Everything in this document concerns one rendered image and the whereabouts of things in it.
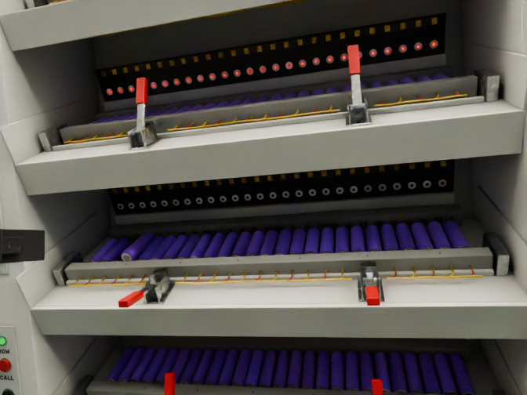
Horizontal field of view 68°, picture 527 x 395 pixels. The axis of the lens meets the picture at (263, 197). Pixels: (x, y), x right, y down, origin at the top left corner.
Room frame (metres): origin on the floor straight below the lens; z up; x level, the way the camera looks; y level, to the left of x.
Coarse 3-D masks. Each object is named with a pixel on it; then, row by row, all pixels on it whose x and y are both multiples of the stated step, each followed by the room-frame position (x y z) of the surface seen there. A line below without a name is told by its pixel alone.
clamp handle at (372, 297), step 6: (366, 270) 0.43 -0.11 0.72; (372, 270) 0.43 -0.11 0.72; (366, 276) 0.43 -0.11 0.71; (372, 276) 0.43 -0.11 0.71; (366, 282) 0.42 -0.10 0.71; (372, 282) 0.42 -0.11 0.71; (366, 288) 0.39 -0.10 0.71; (372, 288) 0.39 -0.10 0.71; (366, 294) 0.38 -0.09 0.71; (372, 294) 0.38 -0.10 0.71; (378, 294) 0.38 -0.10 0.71; (372, 300) 0.37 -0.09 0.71; (378, 300) 0.37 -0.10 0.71
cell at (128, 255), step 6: (144, 234) 0.60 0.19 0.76; (150, 234) 0.60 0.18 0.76; (138, 240) 0.58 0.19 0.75; (144, 240) 0.59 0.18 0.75; (150, 240) 0.60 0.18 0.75; (132, 246) 0.57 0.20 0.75; (138, 246) 0.57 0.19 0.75; (144, 246) 0.58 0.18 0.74; (126, 252) 0.55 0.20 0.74; (132, 252) 0.55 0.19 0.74; (138, 252) 0.57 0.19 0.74; (126, 258) 0.55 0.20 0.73; (132, 258) 0.55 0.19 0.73
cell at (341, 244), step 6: (342, 228) 0.55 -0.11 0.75; (336, 234) 0.54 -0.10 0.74; (342, 234) 0.53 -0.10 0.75; (348, 234) 0.55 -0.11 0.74; (336, 240) 0.53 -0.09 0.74; (342, 240) 0.52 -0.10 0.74; (348, 240) 0.53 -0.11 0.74; (336, 246) 0.51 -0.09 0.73; (342, 246) 0.51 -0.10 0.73; (348, 246) 0.52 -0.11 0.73; (336, 252) 0.50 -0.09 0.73
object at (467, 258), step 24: (72, 264) 0.57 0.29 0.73; (96, 264) 0.56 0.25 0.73; (120, 264) 0.55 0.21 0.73; (144, 264) 0.54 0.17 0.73; (168, 264) 0.53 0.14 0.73; (192, 264) 0.52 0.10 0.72; (216, 264) 0.51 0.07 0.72; (240, 264) 0.50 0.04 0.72; (264, 264) 0.49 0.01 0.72; (288, 264) 0.49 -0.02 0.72; (312, 264) 0.48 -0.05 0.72; (336, 264) 0.47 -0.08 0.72; (360, 264) 0.47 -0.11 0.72; (384, 264) 0.46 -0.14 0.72; (408, 264) 0.46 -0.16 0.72; (432, 264) 0.45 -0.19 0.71; (456, 264) 0.45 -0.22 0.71; (480, 264) 0.44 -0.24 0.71
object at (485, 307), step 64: (448, 192) 0.56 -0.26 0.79; (64, 256) 0.59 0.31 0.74; (512, 256) 0.43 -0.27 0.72; (64, 320) 0.52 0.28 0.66; (128, 320) 0.50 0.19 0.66; (192, 320) 0.48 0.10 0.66; (256, 320) 0.46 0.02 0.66; (320, 320) 0.44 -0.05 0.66; (384, 320) 0.43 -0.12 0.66; (448, 320) 0.41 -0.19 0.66; (512, 320) 0.40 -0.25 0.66
